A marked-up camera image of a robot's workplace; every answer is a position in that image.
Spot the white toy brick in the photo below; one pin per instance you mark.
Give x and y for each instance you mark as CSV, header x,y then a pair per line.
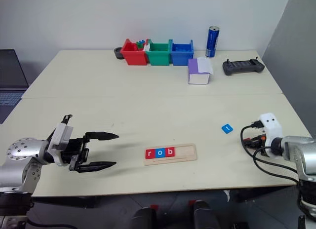
x,y
146,48

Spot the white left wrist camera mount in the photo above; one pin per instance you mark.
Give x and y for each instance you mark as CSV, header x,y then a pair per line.
x,y
58,135

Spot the green plastic bin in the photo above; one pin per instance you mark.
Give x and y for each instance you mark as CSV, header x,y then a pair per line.
x,y
158,58

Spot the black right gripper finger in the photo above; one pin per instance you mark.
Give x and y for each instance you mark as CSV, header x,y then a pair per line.
x,y
251,143
253,139

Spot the purple and white box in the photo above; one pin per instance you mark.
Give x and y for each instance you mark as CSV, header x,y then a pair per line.
x,y
197,78

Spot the dark grey round dish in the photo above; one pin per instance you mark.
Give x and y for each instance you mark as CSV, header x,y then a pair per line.
x,y
118,54

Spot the red letter tile b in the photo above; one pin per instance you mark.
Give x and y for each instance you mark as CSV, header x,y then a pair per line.
x,y
169,152

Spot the dark rounded shape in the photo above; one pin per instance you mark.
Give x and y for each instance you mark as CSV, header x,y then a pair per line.
x,y
205,215
143,219

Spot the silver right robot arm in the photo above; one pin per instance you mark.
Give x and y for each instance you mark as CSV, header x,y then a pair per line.
x,y
303,152

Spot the wooden letter tray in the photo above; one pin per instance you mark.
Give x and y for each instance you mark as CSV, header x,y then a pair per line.
x,y
185,152

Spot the blue drink can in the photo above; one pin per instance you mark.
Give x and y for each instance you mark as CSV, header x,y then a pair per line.
x,y
211,42

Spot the blue letter tile o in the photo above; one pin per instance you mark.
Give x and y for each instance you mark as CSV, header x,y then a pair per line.
x,y
160,153

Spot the blue plastic bin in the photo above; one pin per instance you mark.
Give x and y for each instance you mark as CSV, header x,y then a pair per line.
x,y
180,58

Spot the red plastic bin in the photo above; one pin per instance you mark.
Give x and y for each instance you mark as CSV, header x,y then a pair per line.
x,y
134,58

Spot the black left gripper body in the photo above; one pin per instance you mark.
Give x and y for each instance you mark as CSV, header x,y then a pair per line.
x,y
74,150

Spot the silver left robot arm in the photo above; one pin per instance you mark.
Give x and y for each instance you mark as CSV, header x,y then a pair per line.
x,y
22,150

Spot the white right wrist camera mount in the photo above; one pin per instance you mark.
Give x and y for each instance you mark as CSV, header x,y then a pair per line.
x,y
270,127

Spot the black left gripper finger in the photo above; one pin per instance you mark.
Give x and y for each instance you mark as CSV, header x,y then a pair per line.
x,y
96,166
102,136

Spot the blue square letter tile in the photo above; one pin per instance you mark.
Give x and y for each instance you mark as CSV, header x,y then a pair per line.
x,y
227,129

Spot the white tag under table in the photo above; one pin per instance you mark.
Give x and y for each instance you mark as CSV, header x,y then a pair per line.
x,y
227,195

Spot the red letter tile r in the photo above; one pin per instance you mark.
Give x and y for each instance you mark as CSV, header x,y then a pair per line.
x,y
150,153

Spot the grey laptop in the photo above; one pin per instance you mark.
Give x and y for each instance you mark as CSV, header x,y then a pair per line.
x,y
10,71

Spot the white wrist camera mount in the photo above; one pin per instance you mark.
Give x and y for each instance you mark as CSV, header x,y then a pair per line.
x,y
58,135
270,127

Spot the dark grey handheld controller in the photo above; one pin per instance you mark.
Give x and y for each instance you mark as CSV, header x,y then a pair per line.
x,y
243,66

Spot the green toy brick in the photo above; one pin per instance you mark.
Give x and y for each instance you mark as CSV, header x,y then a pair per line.
x,y
140,46

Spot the blue toy brick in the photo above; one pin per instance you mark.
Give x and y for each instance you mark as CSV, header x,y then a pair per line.
x,y
143,41

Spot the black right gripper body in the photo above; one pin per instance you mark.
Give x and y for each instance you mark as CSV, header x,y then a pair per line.
x,y
261,141

